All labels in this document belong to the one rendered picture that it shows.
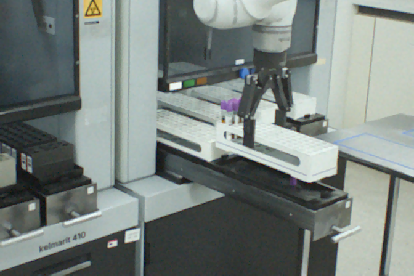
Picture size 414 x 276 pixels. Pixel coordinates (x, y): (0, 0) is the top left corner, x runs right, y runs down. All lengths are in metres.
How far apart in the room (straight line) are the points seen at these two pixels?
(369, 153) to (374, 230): 1.60
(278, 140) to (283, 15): 0.28
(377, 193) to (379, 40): 0.87
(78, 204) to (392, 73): 2.84
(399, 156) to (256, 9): 0.67
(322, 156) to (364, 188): 2.40
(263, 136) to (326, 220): 0.24
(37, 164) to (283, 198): 0.56
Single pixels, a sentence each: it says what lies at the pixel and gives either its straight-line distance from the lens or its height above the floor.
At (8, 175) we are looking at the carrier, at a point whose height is 0.84.
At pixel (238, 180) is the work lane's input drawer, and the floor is 0.80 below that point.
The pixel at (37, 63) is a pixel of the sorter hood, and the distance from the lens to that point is 1.72.
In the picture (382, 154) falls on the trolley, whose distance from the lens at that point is 2.06.
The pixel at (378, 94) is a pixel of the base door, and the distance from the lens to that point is 4.42.
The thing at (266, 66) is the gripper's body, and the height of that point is 1.09.
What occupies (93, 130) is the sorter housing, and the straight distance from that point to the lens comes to 1.87.
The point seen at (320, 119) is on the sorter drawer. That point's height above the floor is 0.81.
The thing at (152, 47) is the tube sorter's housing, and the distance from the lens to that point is 1.92.
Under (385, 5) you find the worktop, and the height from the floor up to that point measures 0.89.
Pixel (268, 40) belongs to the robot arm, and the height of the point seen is 1.15.
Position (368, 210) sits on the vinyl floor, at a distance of 3.84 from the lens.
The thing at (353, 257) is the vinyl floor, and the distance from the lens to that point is 3.35.
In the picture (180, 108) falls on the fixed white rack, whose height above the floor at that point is 0.86.
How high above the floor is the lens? 1.47
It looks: 17 degrees down
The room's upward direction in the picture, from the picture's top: 2 degrees clockwise
